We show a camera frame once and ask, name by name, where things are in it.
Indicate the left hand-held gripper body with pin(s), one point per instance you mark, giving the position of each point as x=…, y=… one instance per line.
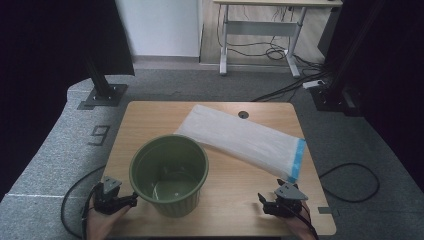
x=106, y=200

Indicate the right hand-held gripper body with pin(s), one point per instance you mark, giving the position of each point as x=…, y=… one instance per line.
x=285, y=206

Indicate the green plastic bin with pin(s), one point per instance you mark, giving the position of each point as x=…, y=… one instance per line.
x=170, y=196

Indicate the white plastic bag blue band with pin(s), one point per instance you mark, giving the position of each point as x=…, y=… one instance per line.
x=240, y=140

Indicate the person's right hand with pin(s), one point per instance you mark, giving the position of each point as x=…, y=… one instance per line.
x=301, y=226

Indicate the person's left hand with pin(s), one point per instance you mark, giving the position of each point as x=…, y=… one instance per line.
x=101, y=226

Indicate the round grey table grommet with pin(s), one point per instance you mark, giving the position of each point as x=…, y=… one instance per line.
x=243, y=114

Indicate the black metal stand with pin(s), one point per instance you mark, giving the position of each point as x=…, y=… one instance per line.
x=333, y=100

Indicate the white power strip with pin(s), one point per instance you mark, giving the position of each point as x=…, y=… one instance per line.
x=313, y=84

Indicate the black stand base left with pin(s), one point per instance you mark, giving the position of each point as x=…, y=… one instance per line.
x=101, y=86

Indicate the black curtain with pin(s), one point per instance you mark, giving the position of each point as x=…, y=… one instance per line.
x=400, y=83
x=40, y=66

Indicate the white desk frame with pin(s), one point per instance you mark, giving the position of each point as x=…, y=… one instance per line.
x=263, y=28

